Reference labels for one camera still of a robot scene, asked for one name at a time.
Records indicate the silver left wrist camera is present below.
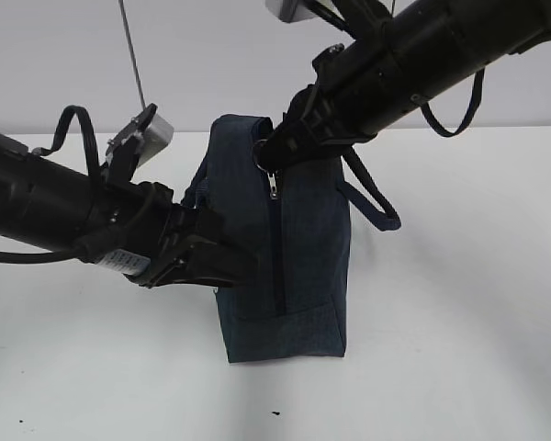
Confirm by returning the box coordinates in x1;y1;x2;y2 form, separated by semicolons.
106;103;174;172

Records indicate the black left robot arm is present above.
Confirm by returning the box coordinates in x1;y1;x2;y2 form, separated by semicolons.
0;133;258;288

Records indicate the metal zipper pull ring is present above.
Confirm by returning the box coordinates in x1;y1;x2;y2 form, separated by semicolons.
252;137;284;201

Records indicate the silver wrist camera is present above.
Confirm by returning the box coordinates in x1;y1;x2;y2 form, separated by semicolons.
264;0;343;23
106;103;174;172

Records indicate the dark blue fabric lunch bag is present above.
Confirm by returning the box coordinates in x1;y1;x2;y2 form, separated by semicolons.
183;114;401;363

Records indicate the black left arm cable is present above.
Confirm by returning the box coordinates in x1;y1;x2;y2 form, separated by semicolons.
0;104;166;266

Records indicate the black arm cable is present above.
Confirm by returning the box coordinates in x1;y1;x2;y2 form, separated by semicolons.
417;68;487;139
0;104;166;266

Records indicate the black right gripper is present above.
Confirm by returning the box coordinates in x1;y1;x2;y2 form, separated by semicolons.
256;42;381;168

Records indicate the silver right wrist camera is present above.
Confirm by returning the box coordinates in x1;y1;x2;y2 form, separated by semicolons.
264;0;343;23

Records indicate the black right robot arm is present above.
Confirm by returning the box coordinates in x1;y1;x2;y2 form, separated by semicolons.
255;1;551;172

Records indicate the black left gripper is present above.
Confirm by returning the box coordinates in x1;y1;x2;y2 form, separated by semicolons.
73;181;258;288

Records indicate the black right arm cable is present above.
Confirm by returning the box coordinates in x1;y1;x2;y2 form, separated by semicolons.
417;68;487;139

